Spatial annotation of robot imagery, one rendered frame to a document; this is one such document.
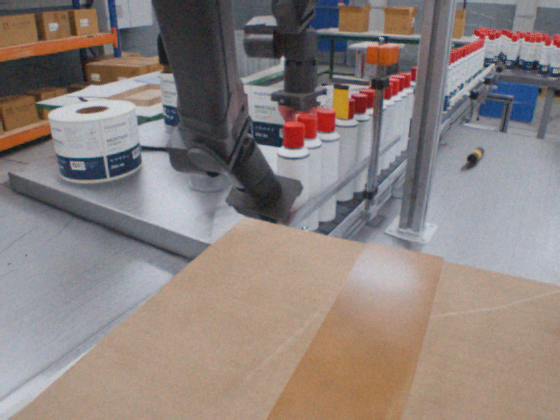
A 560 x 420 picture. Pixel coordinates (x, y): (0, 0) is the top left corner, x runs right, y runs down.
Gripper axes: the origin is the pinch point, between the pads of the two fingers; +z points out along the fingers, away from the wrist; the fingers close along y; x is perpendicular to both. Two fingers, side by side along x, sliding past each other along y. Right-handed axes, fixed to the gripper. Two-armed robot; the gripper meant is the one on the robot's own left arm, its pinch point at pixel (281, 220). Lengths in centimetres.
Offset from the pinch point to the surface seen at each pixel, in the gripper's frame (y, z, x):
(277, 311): -23.3, -38.8, 19.3
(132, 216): 30.8, 1.9, 7.5
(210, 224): 15.6, 4.9, 3.0
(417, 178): -14.4, 14.6, -21.7
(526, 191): -34, 46, -44
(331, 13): 345, 454, -579
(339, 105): -1.0, -1.7, -23.1
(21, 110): 377, 148, -83
